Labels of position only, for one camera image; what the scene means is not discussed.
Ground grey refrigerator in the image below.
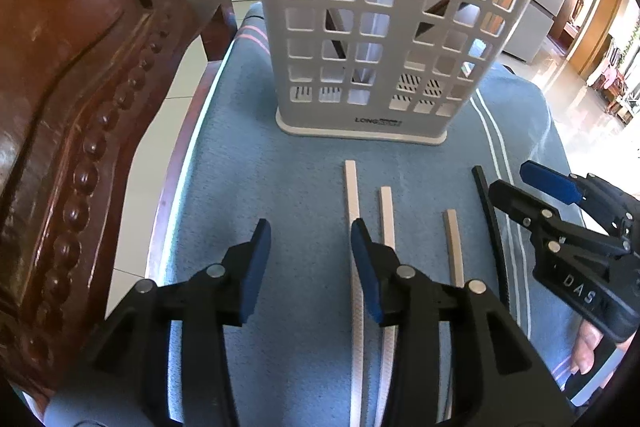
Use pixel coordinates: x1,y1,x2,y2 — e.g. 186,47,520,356
500,0,568,65

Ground wooden door frame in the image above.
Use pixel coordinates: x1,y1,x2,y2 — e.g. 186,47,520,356
565,0,626,78

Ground person's right hand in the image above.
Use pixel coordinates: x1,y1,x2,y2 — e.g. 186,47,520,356
570,319,631,375

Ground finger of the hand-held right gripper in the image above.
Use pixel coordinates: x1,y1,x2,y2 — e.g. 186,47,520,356
489,179,631,253
520,160,640,238

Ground blue striped towel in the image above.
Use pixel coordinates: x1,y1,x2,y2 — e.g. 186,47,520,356
160,2,601,427

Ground white plastic utensil holder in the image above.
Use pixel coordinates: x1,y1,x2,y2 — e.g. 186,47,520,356
248,0,548,148

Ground carved wooden chair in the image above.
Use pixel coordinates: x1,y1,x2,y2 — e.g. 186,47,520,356
0,0,238,408

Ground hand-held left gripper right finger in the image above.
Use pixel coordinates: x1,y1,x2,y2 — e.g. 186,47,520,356
350,218,576,427

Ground white chopstick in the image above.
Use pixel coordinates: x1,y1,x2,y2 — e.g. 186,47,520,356
343,160,373,425
442,209,466,289
379,186,401,425

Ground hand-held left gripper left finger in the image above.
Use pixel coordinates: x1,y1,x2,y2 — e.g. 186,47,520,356
87,218,273,427

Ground black chopstick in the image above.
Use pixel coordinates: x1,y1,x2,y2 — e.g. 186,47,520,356
471,165,512,310

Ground wooden dining chairs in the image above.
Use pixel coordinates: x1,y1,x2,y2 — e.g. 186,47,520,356
590,47,632,110

